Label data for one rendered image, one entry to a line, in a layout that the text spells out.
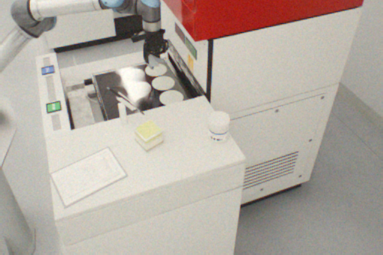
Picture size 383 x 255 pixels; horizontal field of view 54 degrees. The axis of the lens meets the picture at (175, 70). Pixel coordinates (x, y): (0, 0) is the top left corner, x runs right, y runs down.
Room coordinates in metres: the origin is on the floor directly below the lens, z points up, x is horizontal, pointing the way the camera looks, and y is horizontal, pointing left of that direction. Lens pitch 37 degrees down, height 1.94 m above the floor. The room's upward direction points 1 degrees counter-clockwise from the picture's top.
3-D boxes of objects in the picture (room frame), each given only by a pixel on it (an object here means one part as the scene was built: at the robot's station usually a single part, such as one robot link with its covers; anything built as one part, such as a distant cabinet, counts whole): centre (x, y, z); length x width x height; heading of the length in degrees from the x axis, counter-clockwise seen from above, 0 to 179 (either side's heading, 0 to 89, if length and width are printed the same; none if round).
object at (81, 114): (1.16, 0.40, 0.87); 0.36 x 0.08 x 0.03; 19
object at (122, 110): (1.00, 0.18, 1.03); 0.06 x 0.04 x 0.13; 109
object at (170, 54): (1.35, -0.04, 0.89); 0.44 x 0.02 x 0.10; 19
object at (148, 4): (1.32, 0.09, 1.27); 0.09 x 0.08 x 0.11; 75
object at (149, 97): (1.26, 0.16, 0.90); 0.34 x 0.34 x 0.01; 19
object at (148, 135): (0.89, 0.10, 1.00); 0.07 x 0.07 x 0.07; 37
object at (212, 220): (1.15, 0.23, 0.41); 0.97 x 0.64 x 0.82; 19
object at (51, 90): (1.21, 0.52, 0.89); 0.55 x 0.09 x 0.14; 19
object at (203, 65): (1.52, 0.01, 1.02); 0.82 x 0.03 x 0.40; 19
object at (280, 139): (1.63, -0.31, 0.41); 0.82 x 0.71 x 0.82; 19
